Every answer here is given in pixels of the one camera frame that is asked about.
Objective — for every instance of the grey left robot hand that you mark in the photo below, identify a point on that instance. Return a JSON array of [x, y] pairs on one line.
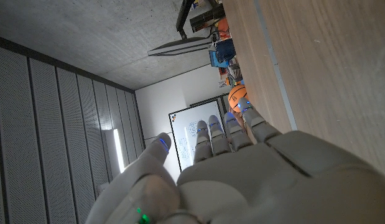
[[260, 180]]

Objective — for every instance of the orange basketball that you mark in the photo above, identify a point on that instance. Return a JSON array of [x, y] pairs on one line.
[[236, 94]]

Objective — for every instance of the light blue box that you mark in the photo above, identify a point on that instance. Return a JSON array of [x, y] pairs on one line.
[[217, 60]]

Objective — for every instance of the dark blue container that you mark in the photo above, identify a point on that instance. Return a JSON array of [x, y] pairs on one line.
[[225, 49]]

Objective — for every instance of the orange object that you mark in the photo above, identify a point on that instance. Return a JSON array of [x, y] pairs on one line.
[[224, 28]]

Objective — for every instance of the black box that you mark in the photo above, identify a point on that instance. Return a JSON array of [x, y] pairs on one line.
[[207, 18]]

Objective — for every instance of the whiteboard with black frame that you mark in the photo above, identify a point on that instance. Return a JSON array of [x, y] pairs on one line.
[[186, 130]]

